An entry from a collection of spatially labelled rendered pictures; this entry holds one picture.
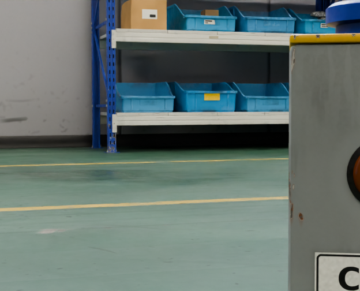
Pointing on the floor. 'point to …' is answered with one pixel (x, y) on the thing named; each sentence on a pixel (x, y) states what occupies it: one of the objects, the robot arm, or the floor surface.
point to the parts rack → (131, 40)
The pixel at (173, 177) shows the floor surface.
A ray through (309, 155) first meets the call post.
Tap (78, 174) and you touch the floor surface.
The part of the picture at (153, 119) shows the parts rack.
